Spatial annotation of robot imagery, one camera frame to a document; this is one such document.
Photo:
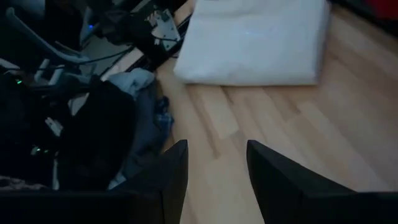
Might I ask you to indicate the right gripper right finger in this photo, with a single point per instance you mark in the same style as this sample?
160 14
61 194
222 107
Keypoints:
280 189

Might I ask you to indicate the red plastic laundry bin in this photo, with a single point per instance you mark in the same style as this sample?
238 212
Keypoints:
384 7

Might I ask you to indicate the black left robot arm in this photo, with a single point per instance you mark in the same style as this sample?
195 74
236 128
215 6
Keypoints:
21 130

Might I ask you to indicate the cream canvas tote bag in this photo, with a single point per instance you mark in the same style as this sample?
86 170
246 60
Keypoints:
255 46

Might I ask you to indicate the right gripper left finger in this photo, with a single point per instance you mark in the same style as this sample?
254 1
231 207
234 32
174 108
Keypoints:
168 180

